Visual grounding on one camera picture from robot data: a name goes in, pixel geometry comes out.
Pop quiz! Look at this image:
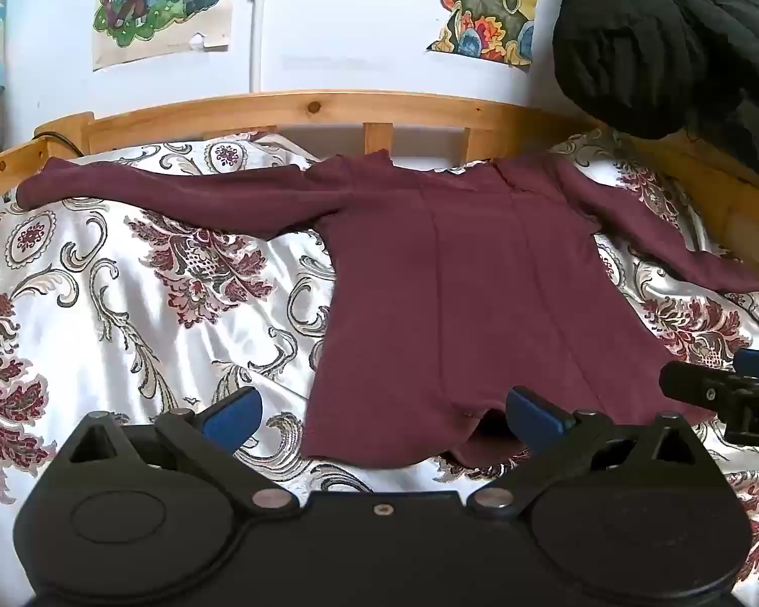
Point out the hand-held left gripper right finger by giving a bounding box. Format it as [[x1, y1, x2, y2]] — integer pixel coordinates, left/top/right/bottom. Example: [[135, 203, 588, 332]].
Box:
[[468, 385, 713, 514]]

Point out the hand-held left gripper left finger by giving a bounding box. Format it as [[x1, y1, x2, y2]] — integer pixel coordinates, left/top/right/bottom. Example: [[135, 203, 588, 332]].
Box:
[[56, 385, 300, 514]]

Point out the green cartoon wall poster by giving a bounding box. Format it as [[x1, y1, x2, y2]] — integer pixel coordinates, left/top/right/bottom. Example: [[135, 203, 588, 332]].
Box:
[[92, 0, 236, 72]]

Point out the black quilted jacket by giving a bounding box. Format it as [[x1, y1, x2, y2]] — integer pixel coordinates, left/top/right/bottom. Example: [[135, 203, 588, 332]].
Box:
[[552, 0, 759, 179]]

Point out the white floral bedspread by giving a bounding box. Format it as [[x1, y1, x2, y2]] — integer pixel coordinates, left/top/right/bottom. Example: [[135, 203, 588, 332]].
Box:
[[0, 127, 759, 607]]

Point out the colourful cartoon wall poster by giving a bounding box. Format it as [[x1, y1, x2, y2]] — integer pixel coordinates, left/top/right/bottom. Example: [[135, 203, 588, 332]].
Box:
[[418, 0, 538, 68]]

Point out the maroon long-sleeved shirt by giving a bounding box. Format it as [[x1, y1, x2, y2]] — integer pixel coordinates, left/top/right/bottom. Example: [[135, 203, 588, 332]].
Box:
[[18, 150, 759, 470]]

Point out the white wall pipe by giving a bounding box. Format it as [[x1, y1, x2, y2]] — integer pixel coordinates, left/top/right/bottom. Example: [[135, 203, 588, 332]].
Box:
[[248, 0, 272, 93]]

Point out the black cable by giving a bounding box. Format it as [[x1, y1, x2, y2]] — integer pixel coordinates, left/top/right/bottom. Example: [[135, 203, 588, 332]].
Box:
[[34, 132, 80, 156]]

